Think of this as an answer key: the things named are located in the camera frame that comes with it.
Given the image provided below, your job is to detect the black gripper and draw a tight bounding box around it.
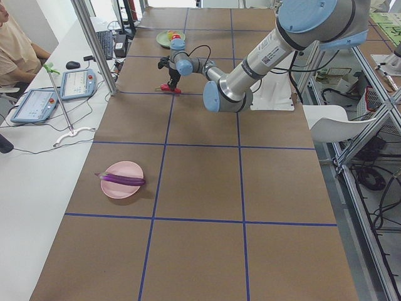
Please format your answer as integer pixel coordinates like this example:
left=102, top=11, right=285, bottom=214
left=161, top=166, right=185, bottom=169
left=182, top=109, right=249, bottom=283
left=157, top=56, right=180, bottom=92

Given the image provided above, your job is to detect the red chili pepper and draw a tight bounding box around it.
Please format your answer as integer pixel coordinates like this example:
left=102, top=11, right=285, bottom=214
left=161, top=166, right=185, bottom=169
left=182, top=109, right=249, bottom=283
left=155, top=83, right=182, bottom=94

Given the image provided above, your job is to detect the peach fruit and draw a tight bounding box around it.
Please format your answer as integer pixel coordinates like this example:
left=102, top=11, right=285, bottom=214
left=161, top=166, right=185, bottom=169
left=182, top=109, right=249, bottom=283
left=167, top=30, right=177, bottom=40

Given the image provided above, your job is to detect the purple eggplant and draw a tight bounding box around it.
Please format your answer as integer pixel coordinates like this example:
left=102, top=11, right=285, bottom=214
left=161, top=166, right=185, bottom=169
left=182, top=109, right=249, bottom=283
left=95, top=172, right=146, bottom=186

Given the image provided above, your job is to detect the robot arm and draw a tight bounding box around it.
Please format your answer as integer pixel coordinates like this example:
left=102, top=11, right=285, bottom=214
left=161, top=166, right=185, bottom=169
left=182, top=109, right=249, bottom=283
left=158, top=0, right=370, bottom=113

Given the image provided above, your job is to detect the green plate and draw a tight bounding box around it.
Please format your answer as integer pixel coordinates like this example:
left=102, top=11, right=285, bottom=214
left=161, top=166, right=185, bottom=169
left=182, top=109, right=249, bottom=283
left=156, top=30, right=186, bottom=48

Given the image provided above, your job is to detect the black keyboard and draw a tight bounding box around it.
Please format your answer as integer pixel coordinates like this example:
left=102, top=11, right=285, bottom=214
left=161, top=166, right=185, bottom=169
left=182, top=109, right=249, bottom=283
left=95, top=31, right=113, bottom=60

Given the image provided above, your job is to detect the far teach pendant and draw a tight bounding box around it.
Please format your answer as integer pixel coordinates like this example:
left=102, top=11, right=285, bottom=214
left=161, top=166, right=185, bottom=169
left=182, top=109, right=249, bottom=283
left=60, top=69, right=96, bottom=100

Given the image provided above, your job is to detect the teach pendant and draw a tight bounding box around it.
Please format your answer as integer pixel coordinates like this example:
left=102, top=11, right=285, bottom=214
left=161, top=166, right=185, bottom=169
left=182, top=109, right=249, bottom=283
left=11, top=89, right=58, bottom=123
left=60, top=69, right=96, bottom=100

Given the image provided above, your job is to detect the black computer mouse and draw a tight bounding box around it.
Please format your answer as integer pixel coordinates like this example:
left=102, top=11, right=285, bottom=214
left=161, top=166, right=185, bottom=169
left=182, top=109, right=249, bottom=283
left=65, top=61, right=81, bottom=70

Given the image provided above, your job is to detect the pink plate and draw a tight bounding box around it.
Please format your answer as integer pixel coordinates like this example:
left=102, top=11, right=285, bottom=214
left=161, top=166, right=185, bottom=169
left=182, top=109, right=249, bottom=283
left=100, top=161, right=145, bottom=199

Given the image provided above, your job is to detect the white stand with rod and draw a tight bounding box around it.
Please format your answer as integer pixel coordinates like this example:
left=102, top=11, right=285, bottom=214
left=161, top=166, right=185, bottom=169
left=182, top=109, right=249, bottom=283
left=43, top=62, right=96, bottom=148

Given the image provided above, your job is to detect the near teach pendant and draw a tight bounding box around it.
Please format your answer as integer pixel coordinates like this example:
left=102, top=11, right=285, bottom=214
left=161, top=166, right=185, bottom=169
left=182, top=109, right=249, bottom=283
left=11, top=89, right=58, bottom=123

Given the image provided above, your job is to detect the seated person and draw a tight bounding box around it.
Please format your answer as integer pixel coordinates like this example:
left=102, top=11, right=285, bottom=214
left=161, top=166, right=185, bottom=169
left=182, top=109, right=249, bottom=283
left=1, top=4, right=51, bottom=97

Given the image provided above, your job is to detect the white chair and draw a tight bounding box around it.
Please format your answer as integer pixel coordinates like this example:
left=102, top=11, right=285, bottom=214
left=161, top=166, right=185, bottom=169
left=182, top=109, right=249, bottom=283
left=303, top=105, right=376, bottom=142

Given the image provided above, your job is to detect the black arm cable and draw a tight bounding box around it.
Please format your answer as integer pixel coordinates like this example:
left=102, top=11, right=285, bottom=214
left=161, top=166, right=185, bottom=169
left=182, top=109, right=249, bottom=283
left=184, top=45, right=217, bottom=68

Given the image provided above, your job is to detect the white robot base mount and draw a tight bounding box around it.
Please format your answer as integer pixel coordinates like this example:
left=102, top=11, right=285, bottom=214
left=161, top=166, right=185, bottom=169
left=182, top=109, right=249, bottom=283
left=250, top=73, right=294, bottom=111

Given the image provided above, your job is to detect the aluminium frame post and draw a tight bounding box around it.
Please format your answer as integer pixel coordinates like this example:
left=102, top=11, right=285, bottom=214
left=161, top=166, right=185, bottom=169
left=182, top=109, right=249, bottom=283
left=71, top=0, right=117, bottom=96

